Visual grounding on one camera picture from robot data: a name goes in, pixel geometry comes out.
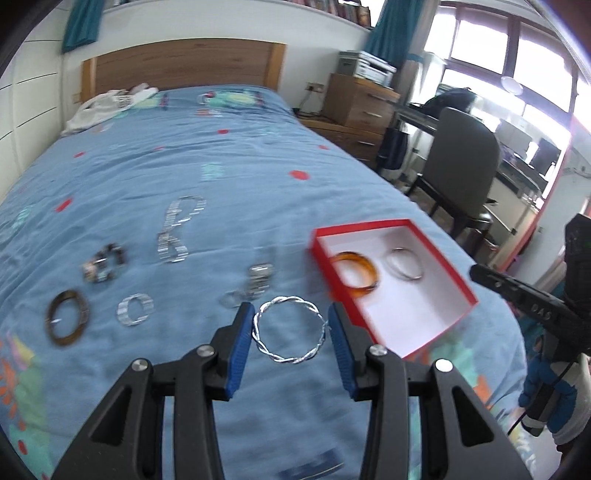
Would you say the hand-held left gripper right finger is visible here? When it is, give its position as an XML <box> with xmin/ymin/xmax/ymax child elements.
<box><xmin>327</xmin><ymin>302</ymin><xmax>536</xmax><ymax>480</ymax></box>

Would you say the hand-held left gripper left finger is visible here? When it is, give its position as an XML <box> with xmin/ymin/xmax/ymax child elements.
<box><xmin>51</xmin><ymin>302</ymin><xmax>256</xmax><ymax>480</ymax></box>

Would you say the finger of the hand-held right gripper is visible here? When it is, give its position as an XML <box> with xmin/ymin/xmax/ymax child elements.
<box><xmin>468</xmin><ymin>263</ymin><xmax>578</xmax><ymax>334</ymax></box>

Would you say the twisted silver bangle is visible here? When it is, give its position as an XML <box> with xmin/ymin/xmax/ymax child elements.
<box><xmin>251</xmin><ymin>295</ymin><xmax>329</xmax><ymax>364</ymax></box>

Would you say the silver link bracelet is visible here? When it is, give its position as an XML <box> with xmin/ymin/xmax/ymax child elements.
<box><xmin>245</xmin><ymin>263</ymin><xmax>274</xmax><ymax>298</ymax></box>

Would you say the red jewelry box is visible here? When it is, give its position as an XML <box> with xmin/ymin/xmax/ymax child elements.
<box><xmin>310</xmin><ymin>219</ymin><xmax>479</xmax><ymax>360</ymax></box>

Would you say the amber bangle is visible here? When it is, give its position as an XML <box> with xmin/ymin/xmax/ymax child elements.
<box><xmin>331</xmin><ymin>251</ymin><xmax>382</xmax><ymax>297</ymax></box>

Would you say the plain silver bangle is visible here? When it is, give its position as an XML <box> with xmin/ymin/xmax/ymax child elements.
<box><xmin>385</xmin><ymin>247</ymin><xmax>424</xmax><ymax>282</ymax></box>

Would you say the sparkly silver bracelet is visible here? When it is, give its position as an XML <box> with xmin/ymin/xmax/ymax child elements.
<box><xmin>116</xmin><ymin>294</ymin><xmax>154</xmax><ymax>328</ymax></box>

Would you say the long sparkly silver necklace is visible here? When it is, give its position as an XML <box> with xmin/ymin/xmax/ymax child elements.
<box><xmin>157</xmin><ymin>196</ymin><xmax>206</xmax><ymax>264</ymax></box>

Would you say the beaded bracelet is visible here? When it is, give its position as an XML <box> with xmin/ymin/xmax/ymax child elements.
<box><xmin>82</xmin><ymin>244</ymin><xmax>127</xmax><ymax>283</ymax></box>

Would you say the dark brown bangle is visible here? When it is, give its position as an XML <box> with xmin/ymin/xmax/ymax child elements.
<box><xmin>45</xmin><ymin>289</ymin><xmax>90</xmax><ymax>347</ymax></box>

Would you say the person's right hand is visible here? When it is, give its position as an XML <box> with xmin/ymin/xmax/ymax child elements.
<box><xmin>518</xmin><ymin>342</ymin><xmax>591</xmax><ymax>446</ymax></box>

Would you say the glass desk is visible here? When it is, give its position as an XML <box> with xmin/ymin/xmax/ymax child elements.
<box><xmin>392</xmin><ymin>104</ymin><xmax>543</xmax><ymax>199</ymax></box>

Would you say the grey office chair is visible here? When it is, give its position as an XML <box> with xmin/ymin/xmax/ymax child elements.
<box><xmin>406</xmin><ymin>107</ymin><xmax>502</xmax><ymax>241</ymax></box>

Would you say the dark hanging bag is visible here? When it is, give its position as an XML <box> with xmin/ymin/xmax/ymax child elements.
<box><xmin>376</xmin><ymin>127</ymin><xmax>409</xmax><ymax>171</ymax></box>

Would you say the black backpack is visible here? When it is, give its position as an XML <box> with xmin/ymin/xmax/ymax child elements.
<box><xmin>422</xmin><ymin>89</ymin><xmax>476</xmax><ymax>116</ymax></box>

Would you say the wooden nightstand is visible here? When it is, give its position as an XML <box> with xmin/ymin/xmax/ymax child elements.
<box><xmin>300</xmin><ymin>115</ymin><xmax>384</xmax><ymax>169</ymax></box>

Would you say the wooden dresser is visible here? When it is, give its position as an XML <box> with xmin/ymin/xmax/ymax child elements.
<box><xmin>323</xmin><ymin>74</ymin><xmax>402</xmax><ymax>134</ymax></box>

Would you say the white printer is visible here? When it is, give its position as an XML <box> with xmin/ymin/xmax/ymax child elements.
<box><xmin>338</xmin><ymin>50</ymin><xmax>398</xmax><ymax>86</ymax></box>

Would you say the teal curtain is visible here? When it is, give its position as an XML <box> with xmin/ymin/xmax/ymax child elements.
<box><xmin>365</xmin><ymin>0</ymin><xmax>440</xmax><ymax>86</ymax></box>
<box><xmin>62</xmin><ymin>0</ymin><xmax>108</xmax><ymax>54</ymax></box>

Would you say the white garment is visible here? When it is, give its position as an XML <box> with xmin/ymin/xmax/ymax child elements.
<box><xmin>61</xmin><ymin>83</ymin><xmax>160</xmax><ymax>136</ymax></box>

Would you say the wooden headboard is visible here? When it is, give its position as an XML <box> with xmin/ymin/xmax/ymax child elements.
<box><xmin>82</xmin><ymin>38</ymin><xmax>287</xmax><ymax>104</ymax></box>

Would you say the white wardrobe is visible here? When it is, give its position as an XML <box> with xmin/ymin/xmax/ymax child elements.
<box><xmin>0</xmin><ymin>39</ymin><xmax>63</xmax><ymax>199</ymax></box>

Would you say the row of books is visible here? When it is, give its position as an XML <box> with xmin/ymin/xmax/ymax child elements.
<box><xmin>295</xmin><ymin>0</ymin><xmax>374</xmax><ymax>28</ymax></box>

